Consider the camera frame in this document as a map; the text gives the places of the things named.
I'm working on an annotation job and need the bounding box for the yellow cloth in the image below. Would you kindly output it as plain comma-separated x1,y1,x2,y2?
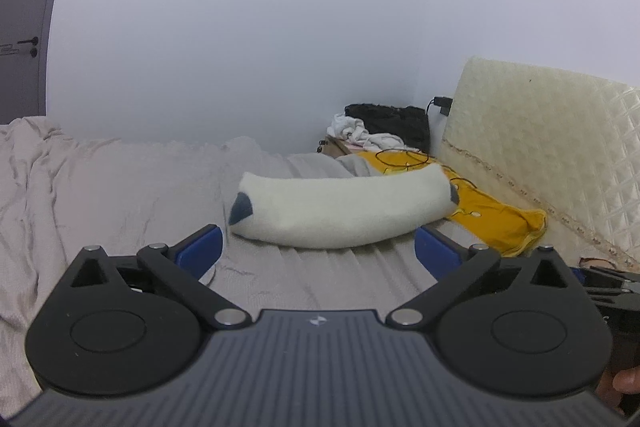
357,148,547,257

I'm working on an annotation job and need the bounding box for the cream sweater with blue stripes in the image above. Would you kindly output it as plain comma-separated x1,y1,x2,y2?
228,164,459,251

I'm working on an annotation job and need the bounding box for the person's right hand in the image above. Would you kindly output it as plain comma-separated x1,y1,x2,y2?
596,366,640,409

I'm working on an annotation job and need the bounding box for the white crumpled cloth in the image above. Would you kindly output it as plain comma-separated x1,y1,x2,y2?
326,114,406,152

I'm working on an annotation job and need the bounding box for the grey bed cover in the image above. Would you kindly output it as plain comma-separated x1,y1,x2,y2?
1,117,434,416

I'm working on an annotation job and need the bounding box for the cream foam pillow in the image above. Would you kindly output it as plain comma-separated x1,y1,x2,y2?
438,57,639,272

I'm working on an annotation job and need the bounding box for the thin black cable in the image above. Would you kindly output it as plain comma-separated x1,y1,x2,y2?
374,147,478,188

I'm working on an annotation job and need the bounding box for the black wall charger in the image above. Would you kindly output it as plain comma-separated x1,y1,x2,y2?
433,96,454,116

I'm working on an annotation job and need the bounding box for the black door handle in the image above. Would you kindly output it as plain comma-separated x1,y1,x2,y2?
16,37,40,58

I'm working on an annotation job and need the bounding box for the cardboard box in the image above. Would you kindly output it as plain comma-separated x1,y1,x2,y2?
317,136,352,158

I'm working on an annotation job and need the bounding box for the black garment pile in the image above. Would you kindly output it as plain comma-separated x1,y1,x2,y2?
345,104,431,153

